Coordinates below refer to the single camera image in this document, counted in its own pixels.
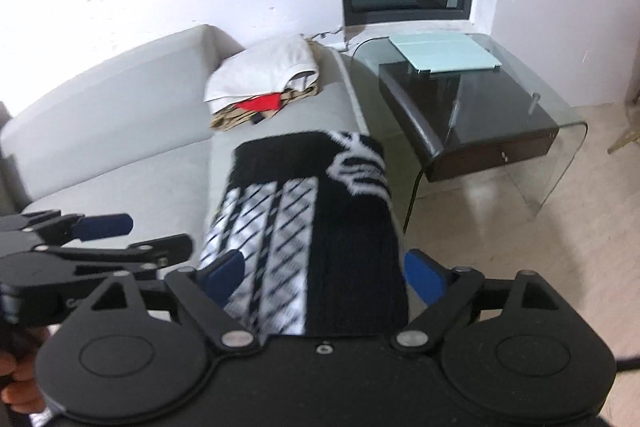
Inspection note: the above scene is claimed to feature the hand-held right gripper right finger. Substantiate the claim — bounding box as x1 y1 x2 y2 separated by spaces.
392 248 564 352

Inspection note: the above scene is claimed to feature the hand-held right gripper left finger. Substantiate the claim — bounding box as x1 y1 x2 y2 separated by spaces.
77 250 264 351

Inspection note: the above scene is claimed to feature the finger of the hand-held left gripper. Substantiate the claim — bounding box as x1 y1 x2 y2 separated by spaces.
30 234 195 281
0 210 134 244

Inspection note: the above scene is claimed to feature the black and white knit sweater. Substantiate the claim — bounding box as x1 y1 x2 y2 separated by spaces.
197 130 414 338

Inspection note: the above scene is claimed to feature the pile of folded clothes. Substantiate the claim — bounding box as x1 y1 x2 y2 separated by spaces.
210 39 326 132

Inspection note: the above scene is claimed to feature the person's left hand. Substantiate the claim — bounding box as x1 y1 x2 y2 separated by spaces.
0 326 52 414

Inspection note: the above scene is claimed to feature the white sofa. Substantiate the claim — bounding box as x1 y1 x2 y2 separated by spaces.
0 24 407 304

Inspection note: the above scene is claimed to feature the dark wooden drawer unit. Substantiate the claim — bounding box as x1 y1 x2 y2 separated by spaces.
378 61 560 183

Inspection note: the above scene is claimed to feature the red garment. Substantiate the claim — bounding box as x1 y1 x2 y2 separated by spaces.
235 93 284 114

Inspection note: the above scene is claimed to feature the curved glass side table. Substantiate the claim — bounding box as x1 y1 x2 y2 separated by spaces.
347 32 589 236

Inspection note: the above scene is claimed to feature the light green tablet case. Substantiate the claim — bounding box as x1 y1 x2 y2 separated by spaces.
388 32 503 76

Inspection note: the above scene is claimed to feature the wooden chair leg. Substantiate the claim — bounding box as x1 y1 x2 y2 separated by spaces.
607 82 640 156

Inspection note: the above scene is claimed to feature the white cable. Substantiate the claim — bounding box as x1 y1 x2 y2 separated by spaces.
305 26 359 54

